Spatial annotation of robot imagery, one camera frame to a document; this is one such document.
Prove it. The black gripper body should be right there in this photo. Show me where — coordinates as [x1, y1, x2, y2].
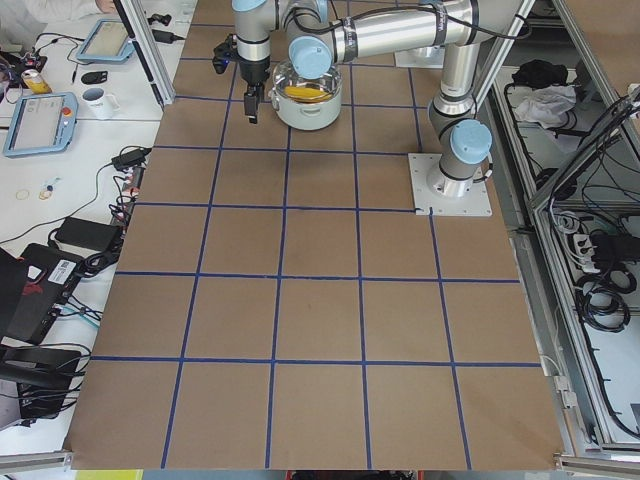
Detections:
[212, 34, 271, 93]

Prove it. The pale green electric pot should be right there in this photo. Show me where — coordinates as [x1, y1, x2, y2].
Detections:
[269, 60, 342, 131]

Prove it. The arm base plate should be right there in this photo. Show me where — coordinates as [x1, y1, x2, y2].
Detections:
[408, 153, 492, 217]

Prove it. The white mug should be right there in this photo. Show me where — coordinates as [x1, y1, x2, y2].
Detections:
[82, 87, 120, 120]

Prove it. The black power adapter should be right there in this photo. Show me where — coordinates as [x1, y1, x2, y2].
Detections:
[54, 217, 122, 252]

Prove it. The blue teach pendant near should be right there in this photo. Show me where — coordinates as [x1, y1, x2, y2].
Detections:
[3, 92, 78, 158]

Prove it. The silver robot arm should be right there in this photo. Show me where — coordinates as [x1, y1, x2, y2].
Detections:
[212, 1, 288, 124]
[280, 1, 500, 198]

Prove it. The blue teach pendant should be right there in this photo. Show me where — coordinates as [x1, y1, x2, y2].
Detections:
[76, 19, 135, 64]
[3, 92, 78, 158]

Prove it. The yellow drink can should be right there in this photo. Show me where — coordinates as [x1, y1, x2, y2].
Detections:
[21, 69, 52, 95]

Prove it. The black computer mouse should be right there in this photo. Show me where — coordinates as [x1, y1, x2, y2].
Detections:
[81, 70, 108, 85]

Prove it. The white cloth pile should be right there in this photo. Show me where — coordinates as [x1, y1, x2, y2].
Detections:
[514, 85, 577, 129]

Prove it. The aluminium frame post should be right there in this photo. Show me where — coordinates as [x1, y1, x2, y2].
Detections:
[114, 0, 175, 109]

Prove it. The black cloth pile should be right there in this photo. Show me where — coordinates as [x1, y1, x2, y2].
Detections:
[512, 59, 568, 89]

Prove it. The blue teach pendant far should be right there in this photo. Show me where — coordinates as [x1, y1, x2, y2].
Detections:
[76, 19, 135, 64]

